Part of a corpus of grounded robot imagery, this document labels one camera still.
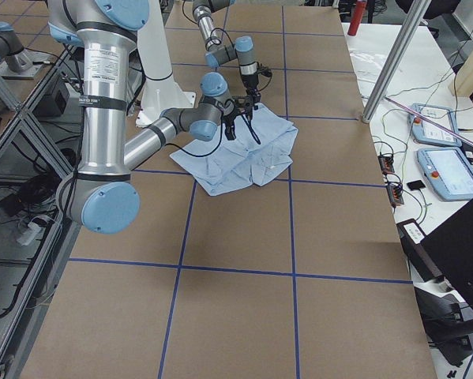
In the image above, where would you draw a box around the light blue button-up shirt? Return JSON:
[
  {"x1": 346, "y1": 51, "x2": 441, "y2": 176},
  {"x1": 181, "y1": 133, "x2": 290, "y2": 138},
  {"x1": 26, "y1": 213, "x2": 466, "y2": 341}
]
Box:
[{"x1": 170, "y1": 104, "x2": 298, "y2": 196}]

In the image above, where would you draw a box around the black laptop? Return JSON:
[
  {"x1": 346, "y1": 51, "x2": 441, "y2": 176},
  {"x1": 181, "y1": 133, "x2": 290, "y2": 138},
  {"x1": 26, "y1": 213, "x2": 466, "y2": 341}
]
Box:
[{"x1": 397, "y1": 198, "x2": 473, "y2": 306}]

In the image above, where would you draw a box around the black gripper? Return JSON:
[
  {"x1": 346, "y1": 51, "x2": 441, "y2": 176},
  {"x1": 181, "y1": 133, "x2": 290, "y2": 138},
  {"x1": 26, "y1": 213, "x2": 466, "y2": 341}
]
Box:
[
  {"x1": 240, "y1": 73, "x2": 261, "y2": 107},
  {"x1": 222, "y1": 96, "x2": 258, "y2": 141}
]

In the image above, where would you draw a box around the small black pad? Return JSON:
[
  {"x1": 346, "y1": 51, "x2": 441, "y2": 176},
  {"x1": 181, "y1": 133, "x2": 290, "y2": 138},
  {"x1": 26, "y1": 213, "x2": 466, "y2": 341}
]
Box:
[{"x1": 407, "y1": 180, "x2": 426, "y2": 191}]

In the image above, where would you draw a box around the aluminium frame post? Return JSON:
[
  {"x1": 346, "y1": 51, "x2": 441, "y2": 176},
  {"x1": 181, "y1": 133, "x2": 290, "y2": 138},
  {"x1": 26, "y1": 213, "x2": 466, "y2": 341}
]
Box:
[{"x1": 361, "y1": 0, "x2": 431, "y2": 123}]

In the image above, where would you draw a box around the red cylinder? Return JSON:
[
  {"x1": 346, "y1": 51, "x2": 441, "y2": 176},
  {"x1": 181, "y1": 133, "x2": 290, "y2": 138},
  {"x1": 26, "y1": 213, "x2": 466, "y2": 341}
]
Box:
[{"x1": 347, "y1": 0, "x2": 367, "y2": 36}]

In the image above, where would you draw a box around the lower blue teach pendant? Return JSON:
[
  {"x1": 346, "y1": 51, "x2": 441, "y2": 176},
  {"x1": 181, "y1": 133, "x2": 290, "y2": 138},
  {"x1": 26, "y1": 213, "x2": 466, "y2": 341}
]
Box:
[{"x1": 415, "y1": 147, "x2": 473, "y2": 201}]

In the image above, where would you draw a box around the blue teach pendant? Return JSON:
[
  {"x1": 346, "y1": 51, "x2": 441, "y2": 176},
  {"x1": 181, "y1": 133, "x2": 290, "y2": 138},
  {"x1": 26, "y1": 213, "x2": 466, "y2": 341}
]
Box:
[
  {"x1": 415, "y1": 147, "x2": 473, "y2": 201},
  {"x1": 409, "y1": 102, "x2": 464, "y2": 148}
]

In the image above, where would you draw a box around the metal reacher grabber stick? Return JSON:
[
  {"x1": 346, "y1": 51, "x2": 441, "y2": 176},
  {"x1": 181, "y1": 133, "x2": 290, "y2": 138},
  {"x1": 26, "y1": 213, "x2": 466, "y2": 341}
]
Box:
[{"x1": 384, "y1": 96, "x2": 473, "y2": 147}]

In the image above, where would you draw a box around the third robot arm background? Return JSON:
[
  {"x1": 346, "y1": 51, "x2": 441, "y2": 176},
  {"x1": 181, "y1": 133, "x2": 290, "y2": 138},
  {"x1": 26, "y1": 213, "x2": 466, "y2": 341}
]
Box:
[{"x1": 0, "y1": 21, "x2": 46, "y2": 80}]

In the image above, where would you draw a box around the clear plastic bag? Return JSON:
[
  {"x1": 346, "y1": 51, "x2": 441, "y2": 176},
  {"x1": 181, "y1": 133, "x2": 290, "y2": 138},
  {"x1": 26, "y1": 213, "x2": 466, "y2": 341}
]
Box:
[{"x1": 349, "y1": 48, "x2": 388, "y2": 81}]

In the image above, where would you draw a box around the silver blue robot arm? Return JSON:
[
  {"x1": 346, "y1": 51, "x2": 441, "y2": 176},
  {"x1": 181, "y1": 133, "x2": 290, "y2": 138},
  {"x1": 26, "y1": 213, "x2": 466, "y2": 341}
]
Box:
[
  {"x1": 47, "y1": 1, "x2": 260, "y2": 234},
  {"x1": 192, "y1": 0, "x2": 261, "y2": 110}
]

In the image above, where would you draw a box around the upper blue teach pendant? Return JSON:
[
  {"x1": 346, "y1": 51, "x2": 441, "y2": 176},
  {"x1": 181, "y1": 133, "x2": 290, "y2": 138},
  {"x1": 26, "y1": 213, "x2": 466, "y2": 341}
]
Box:
[{"x1": 409, "y1": 102, "x2": 464, "y2": 148}]

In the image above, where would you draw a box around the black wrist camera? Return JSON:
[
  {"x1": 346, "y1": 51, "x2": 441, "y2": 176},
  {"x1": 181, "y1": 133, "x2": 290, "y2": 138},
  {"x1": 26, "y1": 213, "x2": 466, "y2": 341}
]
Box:
[{"x1": 257, "y1": 65, "x2": 272, "y2": 78}]

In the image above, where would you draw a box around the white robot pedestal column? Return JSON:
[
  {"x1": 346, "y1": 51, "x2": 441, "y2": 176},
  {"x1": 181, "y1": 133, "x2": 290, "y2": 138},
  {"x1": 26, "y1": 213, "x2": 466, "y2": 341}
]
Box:
[{"x1": 136, "y1": 0, "x2": 196, "y2": 128}]

